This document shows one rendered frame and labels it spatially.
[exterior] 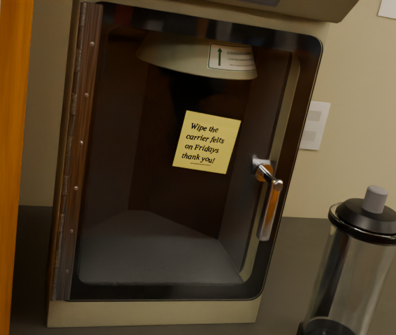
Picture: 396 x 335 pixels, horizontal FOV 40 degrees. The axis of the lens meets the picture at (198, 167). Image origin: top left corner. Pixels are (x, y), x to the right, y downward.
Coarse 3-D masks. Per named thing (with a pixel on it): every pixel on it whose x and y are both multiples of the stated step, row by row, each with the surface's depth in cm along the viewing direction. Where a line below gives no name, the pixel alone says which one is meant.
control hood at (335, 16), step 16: (208, 0) 63; (224, 0) 63; (288, 0) 64; (304, 0) 64; (320, 0) 64; (336, 0) 64; (352, 0) 65; (304, 16) 67; (320, 16) 67; (336, 16) 67
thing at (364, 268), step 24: (336, 216) 74; (336, 240) 74; (360, 240) 71; (336, 264) 74; (360, 264) 72; (384, 264) 73; (336, 288) 75; (360, 288) 74; (312, 312) 79; (336, 312) 75; (360, 312) 75
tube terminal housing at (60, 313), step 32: (96, 0) 62; (128, 0) 63; (160, 0) 64; (192, 0) 65; (320, 32) 71; (64, 96) 73; (64, 128) 70; (64, 320) 77; (96, 320) 78; (128, 320) 80; (160, 320) 81; (192, 320) 83; (224, 320) 84
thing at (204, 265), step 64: (128, 64) 65; (192, 64) 67; (256, 64) 69; (128, 128) 68; (256, 128) 72; (128, 192) 71; (192, 192) 73; (256, 192) 76; (128, 256) 74; (192, 256) 77; (256, 256) 80
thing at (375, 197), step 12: (372, 192) 73; (384, 192) 73; (348, 204) 75; (360, 204) 76; (372, 204) 73; (384, 204) 74; (348, 216) 73; (360, 216) 72; (372, 216) 72; (384, 216) 73; (372, 228) 71; (384, 228) 71
